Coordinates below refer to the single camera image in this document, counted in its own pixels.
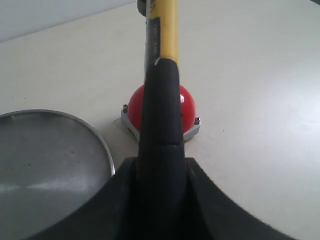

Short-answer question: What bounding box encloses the yellow black claw hammer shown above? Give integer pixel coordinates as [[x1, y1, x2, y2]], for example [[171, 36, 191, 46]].
[[137, 0, 187, 240]]

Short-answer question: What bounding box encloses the red dome push button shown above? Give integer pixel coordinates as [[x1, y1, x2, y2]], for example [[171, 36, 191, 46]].
[[121, 85, 202, 142]]

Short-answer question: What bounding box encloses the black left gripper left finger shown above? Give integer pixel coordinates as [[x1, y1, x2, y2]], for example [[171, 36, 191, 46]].
[[23, 157, 141, 240]]

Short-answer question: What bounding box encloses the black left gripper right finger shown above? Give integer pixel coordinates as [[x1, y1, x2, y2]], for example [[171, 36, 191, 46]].
[[183, 157, 297, 240]]

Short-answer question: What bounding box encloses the round steel plate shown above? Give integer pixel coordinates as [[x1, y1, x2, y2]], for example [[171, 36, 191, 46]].
[[0, 110, 115, 240]]

